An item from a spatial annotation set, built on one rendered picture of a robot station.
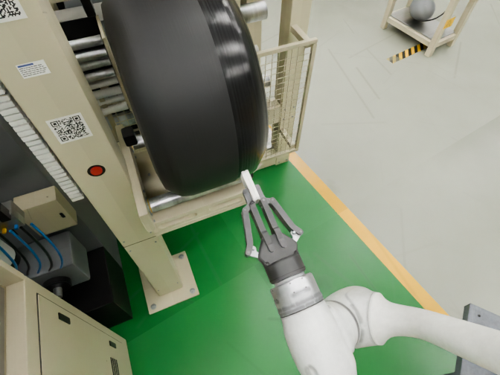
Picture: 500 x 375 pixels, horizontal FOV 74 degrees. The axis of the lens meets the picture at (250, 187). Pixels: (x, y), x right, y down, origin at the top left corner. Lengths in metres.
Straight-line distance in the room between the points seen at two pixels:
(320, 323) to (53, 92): 0.70
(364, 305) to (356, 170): 1.69
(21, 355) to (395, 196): 2.02
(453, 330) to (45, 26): 0.86
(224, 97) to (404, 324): 0.56
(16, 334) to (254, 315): 1.11
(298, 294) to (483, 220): 1.96
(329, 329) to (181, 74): 0.55
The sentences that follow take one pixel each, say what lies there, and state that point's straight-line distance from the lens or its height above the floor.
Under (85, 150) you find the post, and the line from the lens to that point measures 0.94.
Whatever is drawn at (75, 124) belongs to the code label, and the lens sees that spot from 0.88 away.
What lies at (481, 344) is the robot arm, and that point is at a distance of 0.62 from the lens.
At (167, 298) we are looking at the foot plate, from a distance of 1.89.
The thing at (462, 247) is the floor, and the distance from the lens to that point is 2.31.
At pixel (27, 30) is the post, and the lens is 0.76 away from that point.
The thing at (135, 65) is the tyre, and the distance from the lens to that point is 0.72.
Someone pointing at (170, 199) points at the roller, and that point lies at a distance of 1.05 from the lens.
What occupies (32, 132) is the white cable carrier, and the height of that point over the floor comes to 1.23.
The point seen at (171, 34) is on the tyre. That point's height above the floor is 1.41.
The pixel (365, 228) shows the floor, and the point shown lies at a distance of 2.13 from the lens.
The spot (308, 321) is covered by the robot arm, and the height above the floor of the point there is 1.17.
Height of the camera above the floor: 1.77
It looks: 55 degrees down
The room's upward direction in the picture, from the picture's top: straight up
